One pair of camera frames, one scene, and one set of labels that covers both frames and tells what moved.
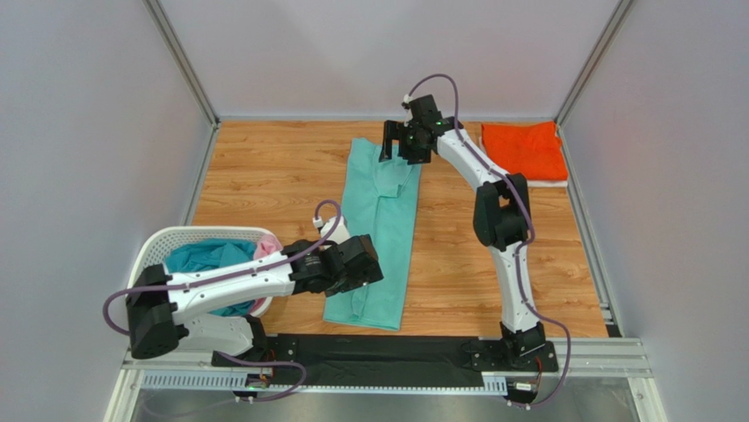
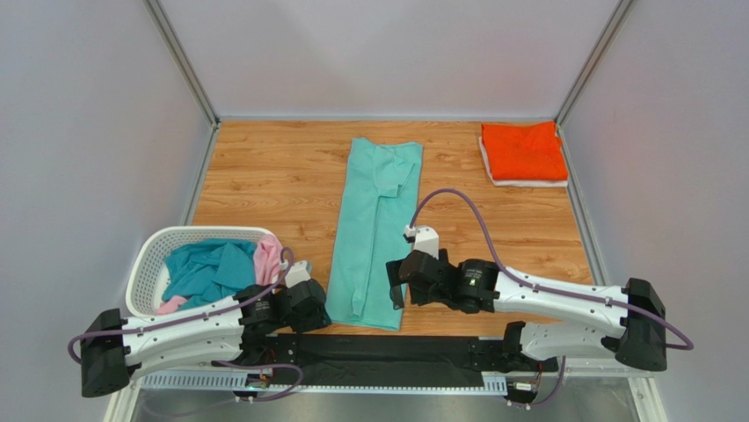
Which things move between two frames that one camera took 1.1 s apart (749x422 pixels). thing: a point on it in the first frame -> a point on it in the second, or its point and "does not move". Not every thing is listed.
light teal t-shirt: [378, 199] does not move
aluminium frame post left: [170, 35] does not move
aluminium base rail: [199, 371] does not move
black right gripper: [401, 141] -> [406, 279]
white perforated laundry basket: [152, 250] does not move
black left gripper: [369, 275] -> [320, 317]
